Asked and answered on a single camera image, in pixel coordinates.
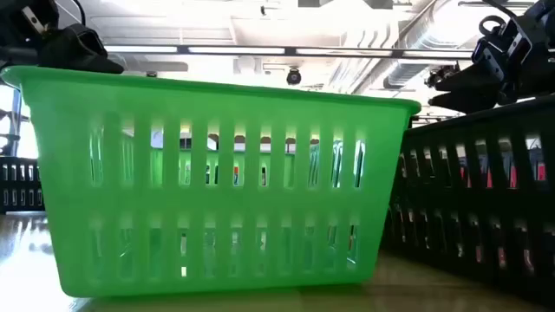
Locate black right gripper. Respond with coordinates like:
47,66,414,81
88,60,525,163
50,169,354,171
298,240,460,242
428,0,555,114

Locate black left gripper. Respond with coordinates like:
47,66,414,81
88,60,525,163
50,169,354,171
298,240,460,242
0,0,126,75

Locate green slotted plastic basket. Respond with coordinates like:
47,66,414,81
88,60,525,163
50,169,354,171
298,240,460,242
0,64,422,299

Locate white ceiling pipes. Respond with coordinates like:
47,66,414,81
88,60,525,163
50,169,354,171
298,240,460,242
327,19,402,94

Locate black bar with light strips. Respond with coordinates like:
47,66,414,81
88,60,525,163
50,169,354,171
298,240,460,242
103,44,474,61

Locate black ceiling camera mount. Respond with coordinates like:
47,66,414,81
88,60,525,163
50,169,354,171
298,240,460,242
424,63,461,90

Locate silver ventilation duct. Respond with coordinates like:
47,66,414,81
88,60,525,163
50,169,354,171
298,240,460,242
381,0,521,91

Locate large window with black frame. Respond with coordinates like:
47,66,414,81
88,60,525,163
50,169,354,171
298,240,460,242
0,84,40,159

